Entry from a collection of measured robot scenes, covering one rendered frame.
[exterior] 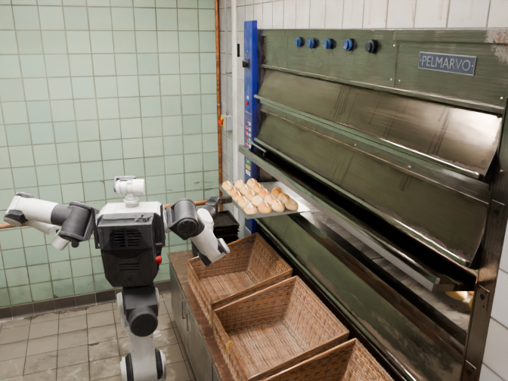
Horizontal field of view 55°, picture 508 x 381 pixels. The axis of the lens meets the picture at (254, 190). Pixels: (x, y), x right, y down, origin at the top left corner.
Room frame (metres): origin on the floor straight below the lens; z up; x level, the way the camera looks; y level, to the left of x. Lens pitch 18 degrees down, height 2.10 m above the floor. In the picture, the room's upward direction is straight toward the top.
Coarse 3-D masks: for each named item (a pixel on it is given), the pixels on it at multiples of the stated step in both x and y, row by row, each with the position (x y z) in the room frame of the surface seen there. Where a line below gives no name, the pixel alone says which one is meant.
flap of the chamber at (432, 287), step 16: (256, 160) 2.59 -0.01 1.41; (272, 160) 2.65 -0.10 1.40; (304, 176) 2.37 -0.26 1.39; (320, 192) 2.09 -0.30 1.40; (320, 208) 1.87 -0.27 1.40; (336, 208) 1.86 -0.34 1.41; (352, 208) 1.90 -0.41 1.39; (368, 224) 1.71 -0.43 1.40; (384, 224) 1.74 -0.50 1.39; (368, 240) 1.53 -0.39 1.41; (400, 240) 1.57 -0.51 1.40; (384, 256) 1.44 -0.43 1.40; (416, 256) 1.43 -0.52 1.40; (432, 256) 1.45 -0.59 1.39; (416, 272) 1.29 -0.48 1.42; (432, 272) 1.31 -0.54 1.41; (448, 272) 1.33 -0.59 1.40; (464, 272) 1.35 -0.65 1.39; (432, 288) 1.22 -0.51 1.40; (448, 288) 1.24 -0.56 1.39; (464, 288) 1.26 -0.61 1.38
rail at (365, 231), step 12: (240, 144) 2.89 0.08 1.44; (252, 156) 2.66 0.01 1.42; (276, 168) 2.36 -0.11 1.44; (288, 180) 2.19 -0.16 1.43; (312, 192) 1.98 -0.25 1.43; (324, 204) 1.84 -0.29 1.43; (348, 216) 1.70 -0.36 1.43; (360, 228) 1.59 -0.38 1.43; (384, 240) 1.48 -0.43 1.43; (396, 252) 1.39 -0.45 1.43; (408, 264) 1.33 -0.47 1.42; (432, 276) 1.23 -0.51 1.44
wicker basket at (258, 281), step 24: (240, 240) 2.86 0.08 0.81; (264, 240) 2.77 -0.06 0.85; (192, 264) 2.75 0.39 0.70; (216, 264) 2.80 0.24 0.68; (240, 264) 2.86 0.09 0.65; (264, 264) 2.69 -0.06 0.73; (288, 264) 2.45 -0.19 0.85; (192, 288) 2.63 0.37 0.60; (216, 288) 2.65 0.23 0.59; (240, 288) 2.65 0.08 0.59; (264, 288) 2.60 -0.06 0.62
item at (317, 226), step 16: (304, 224) 2.34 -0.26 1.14; (320, 224) 2.25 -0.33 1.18; (336, 240) 2.05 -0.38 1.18; (352, 256) 1.88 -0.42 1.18; (368, 272) 1.77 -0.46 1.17; (384, 272) 1.74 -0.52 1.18; (384, 288) 1.66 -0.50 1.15; (400, 288) 1.61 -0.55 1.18; (400, 304) 1.56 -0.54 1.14; (416, 304) 1.50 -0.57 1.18; (432, 320) 1.40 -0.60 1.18; (448, 320) 1.40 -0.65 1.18; (448, 336) 1.33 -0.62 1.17; (464, 336) 1.31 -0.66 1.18
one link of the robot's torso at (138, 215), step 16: (112, 208) 1.87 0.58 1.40; (128, 208) 1.87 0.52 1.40; (144, 208) 1.87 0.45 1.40; (160, 208) 1.80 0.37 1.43; (96, 224) 1.80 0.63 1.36; (112, 224) 1.70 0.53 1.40; (128, 224) 1.70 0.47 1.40; (144, 224) 1.70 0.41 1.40; (160, 224) 1.82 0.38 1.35; (96, 240) 1.77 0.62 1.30; (112, 240) 1.80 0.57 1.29; (128, 240) 1.69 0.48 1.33; (144, 240) 1.70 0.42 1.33; (160, 240) 1.82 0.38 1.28; (112, 256) 1.70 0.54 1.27; (128, 256) 1.70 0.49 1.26; (144, 256) 1.71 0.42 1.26; (160, 256) 1.76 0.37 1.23; (112, 272) 1.71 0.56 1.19; (128, 272) 1.72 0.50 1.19; (144, 272) 1.73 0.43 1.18
